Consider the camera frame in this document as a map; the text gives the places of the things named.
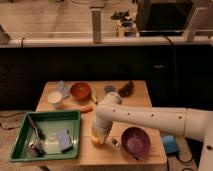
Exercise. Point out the orange carrot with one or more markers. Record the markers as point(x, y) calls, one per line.
point(86, 109)

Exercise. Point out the white post left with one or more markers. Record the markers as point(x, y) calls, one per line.
point(96, 25)

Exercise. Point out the small metal clip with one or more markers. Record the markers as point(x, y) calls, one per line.
point(115, 142)

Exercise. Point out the orange bowl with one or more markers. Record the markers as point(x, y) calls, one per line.
point(80, 91)

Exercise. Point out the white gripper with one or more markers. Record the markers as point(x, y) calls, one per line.
point(102, 134)

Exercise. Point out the white paper cup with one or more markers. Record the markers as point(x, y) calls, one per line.
point(55, 99)

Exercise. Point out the purple bowl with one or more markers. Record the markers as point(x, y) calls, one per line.
point(136, 142)

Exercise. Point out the blue round object on floor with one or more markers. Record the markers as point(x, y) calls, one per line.
point(170, 144)

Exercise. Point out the white post right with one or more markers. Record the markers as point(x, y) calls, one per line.
point(196, 19)

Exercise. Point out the black monitor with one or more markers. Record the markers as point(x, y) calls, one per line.
point(162, 17)

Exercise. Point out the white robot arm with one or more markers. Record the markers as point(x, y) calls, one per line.
point(191, 123)

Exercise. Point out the blue sponge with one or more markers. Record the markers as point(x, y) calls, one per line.
point(65, 142)

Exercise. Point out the green plastic tray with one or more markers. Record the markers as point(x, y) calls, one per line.
point(48, 122)

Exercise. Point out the clear crumpled plastic bag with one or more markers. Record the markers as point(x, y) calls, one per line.
point(63, 89)

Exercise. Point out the white bottle in tray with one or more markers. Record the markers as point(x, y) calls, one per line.
point(51, 144)

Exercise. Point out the knife with wooden handle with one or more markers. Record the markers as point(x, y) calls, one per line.
point(94, 96)

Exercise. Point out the metal utensil in tray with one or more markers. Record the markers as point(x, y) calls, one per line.
point(36, 148)

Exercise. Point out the white post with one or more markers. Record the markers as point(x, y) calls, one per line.
point(96, 25)
point(196, 19)

